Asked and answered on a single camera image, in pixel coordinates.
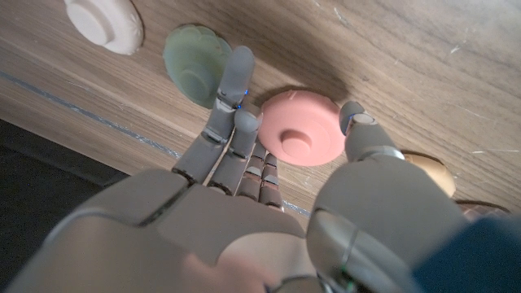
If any blue right wrist connector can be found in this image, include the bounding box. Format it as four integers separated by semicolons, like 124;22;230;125
410;215;521;293

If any small cream toy ring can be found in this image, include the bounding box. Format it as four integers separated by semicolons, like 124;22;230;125
63;0;145;56

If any coral red toy ring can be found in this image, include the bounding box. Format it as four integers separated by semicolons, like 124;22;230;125
258;89;348;167

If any sage green toy ring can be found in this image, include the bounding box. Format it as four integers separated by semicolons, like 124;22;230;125
162;24;233;110

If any large orange toy ring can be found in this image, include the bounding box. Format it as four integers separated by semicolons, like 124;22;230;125
401;151;457;199

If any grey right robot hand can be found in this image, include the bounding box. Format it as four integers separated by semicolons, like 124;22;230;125
0;45;469;293

